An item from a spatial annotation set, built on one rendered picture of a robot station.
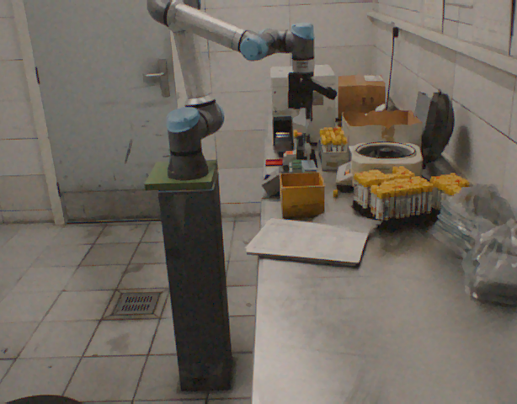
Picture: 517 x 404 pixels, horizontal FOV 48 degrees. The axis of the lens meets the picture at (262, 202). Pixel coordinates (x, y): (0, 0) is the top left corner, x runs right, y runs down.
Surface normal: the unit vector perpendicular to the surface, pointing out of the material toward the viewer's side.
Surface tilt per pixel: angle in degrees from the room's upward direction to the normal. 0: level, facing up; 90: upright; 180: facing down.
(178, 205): 90
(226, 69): 90
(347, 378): 0
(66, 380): 0
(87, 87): 90
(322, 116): 90
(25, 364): 0
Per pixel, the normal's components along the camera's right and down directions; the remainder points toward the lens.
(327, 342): -0.04, -0.93
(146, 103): -0.02, 0.37
